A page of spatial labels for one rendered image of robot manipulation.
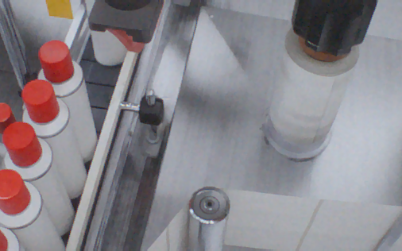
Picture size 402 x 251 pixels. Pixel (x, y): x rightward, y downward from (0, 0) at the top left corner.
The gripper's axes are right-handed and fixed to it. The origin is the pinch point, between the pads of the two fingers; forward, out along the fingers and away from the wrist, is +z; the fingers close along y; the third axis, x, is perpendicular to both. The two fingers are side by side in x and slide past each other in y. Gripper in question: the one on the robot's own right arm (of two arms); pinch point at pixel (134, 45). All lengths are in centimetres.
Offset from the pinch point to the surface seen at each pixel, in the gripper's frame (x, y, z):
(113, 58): 5.5, 6.3, 11.3
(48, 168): 4.1, -18.9, -2.2
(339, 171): -27.7, -4.0, 13.8
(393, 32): -36.4, 27.4, 18.5
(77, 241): 2.2, -21.4, 10.3
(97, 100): 6.3, 0.3, 13.6
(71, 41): 9.8, 3.4, 5.3
